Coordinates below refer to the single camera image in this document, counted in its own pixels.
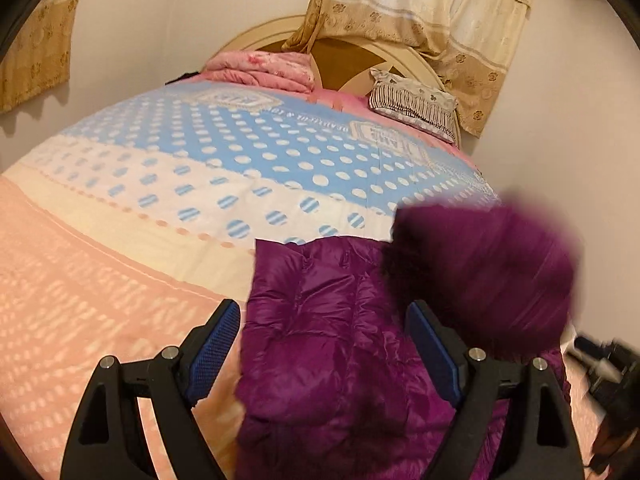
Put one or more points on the cream round headboard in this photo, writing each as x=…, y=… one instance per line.
x=345, y=62

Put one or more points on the folded pink quilt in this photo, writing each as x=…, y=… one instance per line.
x=260, y=71

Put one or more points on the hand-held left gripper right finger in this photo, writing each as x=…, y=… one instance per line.
x=431, y=355

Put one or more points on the purple down jacket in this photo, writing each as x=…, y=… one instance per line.
x=360, y=340

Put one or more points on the beige floral curtain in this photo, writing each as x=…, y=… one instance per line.
x=37, y=55
x=415, y=15

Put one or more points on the striped pillow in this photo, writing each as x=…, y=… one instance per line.
x=412, y=102

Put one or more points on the dotted pink blue bed sheet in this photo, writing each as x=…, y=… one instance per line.
x=150, y=220

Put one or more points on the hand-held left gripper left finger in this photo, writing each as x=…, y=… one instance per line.
x=216, y=340

